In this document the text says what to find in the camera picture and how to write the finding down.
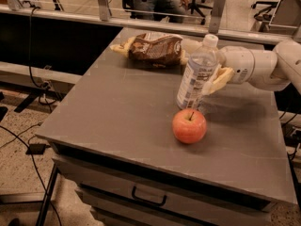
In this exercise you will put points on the black office chair right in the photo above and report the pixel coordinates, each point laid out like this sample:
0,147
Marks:
264,14

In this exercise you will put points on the seated person in jeans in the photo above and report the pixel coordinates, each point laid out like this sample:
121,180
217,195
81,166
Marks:
156,10

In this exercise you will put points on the red apple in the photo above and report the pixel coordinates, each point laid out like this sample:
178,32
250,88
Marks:
189,126

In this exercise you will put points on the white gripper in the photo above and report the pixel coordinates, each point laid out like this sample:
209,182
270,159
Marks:
239,64

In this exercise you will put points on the clear plastic water bottle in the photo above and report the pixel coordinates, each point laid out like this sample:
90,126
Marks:
200,67

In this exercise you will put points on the brown chip bag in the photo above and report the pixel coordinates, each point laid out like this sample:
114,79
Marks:
157,48

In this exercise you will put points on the black drawer handle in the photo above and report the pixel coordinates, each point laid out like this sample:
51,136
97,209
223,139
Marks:
149,195

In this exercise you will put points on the metal railing frame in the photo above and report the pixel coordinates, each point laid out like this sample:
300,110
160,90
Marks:
103,15

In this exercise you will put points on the black power adapter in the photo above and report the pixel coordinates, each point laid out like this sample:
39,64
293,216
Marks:
37,148

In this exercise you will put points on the grey drawer cabinet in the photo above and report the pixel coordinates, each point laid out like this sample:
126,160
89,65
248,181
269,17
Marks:
113,131

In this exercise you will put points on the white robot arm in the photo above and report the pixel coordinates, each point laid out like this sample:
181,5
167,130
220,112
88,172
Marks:
276,69

